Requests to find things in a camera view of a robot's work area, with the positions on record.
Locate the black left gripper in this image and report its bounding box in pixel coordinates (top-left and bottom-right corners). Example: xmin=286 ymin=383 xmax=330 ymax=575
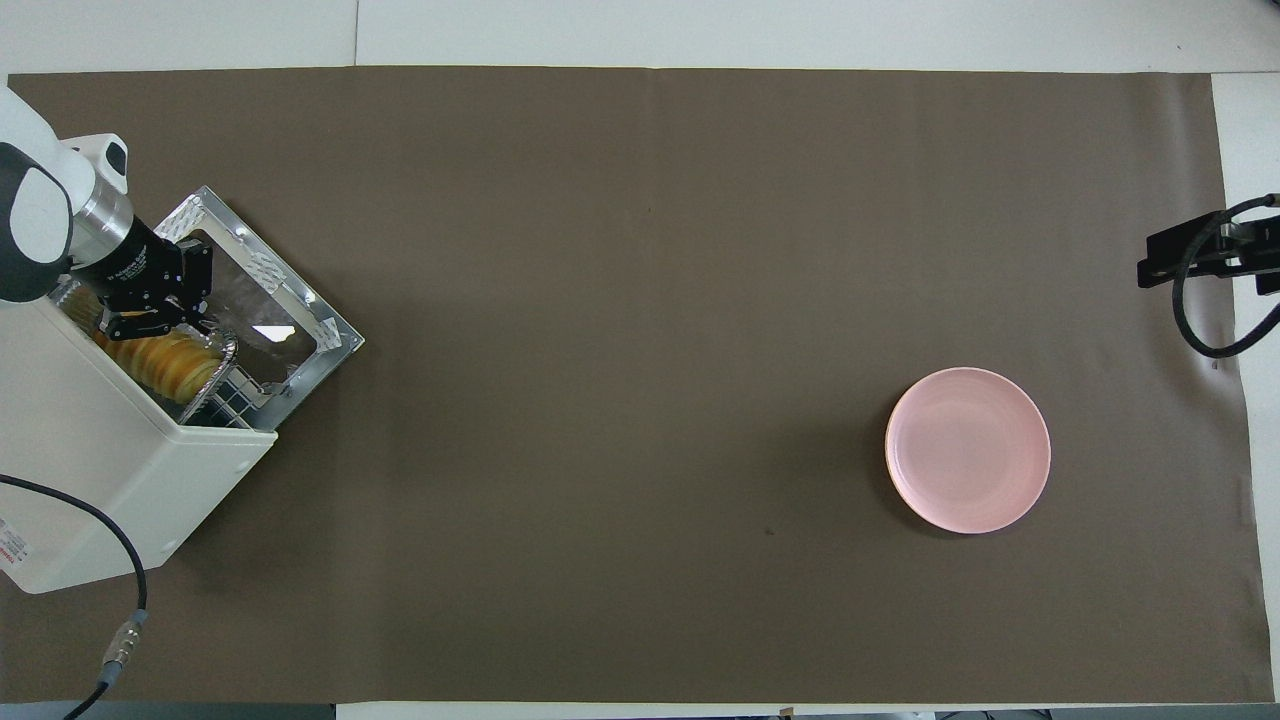
xmin=75 ymin=215 xmax=216 ymax=343

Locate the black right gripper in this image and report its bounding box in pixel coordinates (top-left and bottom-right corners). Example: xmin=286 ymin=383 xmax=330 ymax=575
xmin=1137 ymin=210 xmax=1280 ymax=297

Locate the golden sliced bread loaf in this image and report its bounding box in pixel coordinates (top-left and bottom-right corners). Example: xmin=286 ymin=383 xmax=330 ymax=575
xmin=90 ymin=325 xmax=226 ymax=404

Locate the aluminium foil tray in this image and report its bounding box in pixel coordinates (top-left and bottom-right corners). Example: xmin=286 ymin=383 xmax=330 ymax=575
xmin=50 ymin=278 xmax=241 ymax=406

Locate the white toaster oven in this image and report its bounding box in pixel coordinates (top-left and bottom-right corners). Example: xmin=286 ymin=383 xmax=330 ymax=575
xmin=0 ymin=280 xmax=279 ymax=596

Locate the pink round plate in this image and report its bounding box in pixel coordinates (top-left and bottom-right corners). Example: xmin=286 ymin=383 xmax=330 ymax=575
xmin=884 ymin=367 xmax=1052 ymax=535

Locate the brown table mat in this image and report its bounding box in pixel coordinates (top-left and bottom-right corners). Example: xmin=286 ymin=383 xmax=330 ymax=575
xmin=0 ymin=66 xmax=1273 ymax=705

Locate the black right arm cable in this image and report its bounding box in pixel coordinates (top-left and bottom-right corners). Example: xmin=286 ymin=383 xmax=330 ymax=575
xmin=1172 ymin=194 xmax=1280 ymax=359

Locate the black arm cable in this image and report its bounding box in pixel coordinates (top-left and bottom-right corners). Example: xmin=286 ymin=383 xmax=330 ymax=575
xmin=1172 ymin=194 xmax=1280 ymax=359
xmin=0 ymin=474 xmax=151 ymax=720

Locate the glass oven door metal frame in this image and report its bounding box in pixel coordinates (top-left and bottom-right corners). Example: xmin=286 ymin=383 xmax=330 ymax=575
xmin=150 ymin=186 xmax=365 ymax=403

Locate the metal wire oven rack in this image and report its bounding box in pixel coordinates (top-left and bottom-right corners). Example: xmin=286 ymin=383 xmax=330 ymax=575
xmin=195 ymin=355 xmax=301 ymax=431

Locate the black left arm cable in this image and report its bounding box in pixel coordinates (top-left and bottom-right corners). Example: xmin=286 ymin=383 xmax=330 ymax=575
xmin=0 ymin=474 xmax=151 ymax=720

